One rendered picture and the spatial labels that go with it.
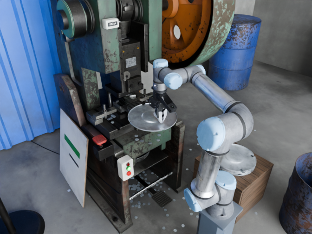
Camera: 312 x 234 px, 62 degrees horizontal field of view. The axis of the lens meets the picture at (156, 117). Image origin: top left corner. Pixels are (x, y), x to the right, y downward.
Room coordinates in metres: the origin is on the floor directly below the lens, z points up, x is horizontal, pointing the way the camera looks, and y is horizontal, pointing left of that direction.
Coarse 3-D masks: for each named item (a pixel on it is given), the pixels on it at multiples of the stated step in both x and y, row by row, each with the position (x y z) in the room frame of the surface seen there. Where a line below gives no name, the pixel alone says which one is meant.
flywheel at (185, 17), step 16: (176, 0) 1.67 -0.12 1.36; (192, 0) 1.75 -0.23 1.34; (208, 0) 1.45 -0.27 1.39; (176, 16) 1.68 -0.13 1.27; (192, 16) 1.58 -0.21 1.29; (208, 16) 1.44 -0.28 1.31; (192, 32) 1.57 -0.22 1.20; (208, 32) 1.46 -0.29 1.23; (176, 48) 1.67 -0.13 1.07; (192, 48) 1.52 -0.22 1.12
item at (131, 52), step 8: (128, 40) 1.48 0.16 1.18; (136, 40) 1.50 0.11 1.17; (128, 48) 1.42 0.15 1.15; (136, 48) 1.46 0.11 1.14; (128, 56) 1.42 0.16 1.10; (136, 56) 1.46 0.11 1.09; (128, 64) 1.42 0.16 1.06; (136, 64) 1.46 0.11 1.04; (128, 72) 1.40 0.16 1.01; (136, 72) 1.46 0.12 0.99; (112, 80) 1.46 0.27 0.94; (120, 80) 1.39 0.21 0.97; (128, 80) 1.38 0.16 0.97; (136, 80) 1.42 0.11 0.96; (120, 88) 1.40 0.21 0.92; (128, 88) 1.38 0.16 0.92; (136, 88) 1.42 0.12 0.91
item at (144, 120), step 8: (144, 104) 1.42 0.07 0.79; (136, 112) 1.33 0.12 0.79; (144, 112) 1.32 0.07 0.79; (152, 112) 1.32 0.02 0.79; (168, 112) 1.34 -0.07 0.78; (136, 120) 1.25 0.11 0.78; (144, 120) 1.25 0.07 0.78; (152, 120) 1.24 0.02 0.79; (168, 120) 1.25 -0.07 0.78; (176, 120) 1.25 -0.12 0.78; (144, 128) 1.17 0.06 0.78; (152, 128) 1.18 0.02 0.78; (168, 128) 1.18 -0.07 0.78
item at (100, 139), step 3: (99, 135) 1.14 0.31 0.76; (102, 135) 1.14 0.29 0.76; (93, 138) 1.11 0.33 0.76; (96, 138) 1.11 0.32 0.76; (99, 138) 1.11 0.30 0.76; (102, 138) 1.11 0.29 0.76; (105, 138) 1.11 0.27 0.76; (93, 141) 1.10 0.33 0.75; (96, 141) 1.08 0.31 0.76; (99, 141) 1.08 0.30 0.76; (102, 141) 1.08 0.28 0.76; (105, 141) 1.09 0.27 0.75; (99, 144) 1.07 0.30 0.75
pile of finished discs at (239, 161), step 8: (232, 144) 1.52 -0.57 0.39; (232, 152) 1.42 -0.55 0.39; (240, 152) 1.43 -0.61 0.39; (248, 152) 1.43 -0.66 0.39; (224, 160) 1.35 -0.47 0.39; (232, 160) 1.34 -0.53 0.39; (240, 160) 1.34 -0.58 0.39; (248, 160) 1.35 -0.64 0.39; (224, 168) 1.27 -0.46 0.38; (232, 168) 1.27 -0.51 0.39; (240, 168) 1.27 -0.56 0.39; (248, 168) 1.27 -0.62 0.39
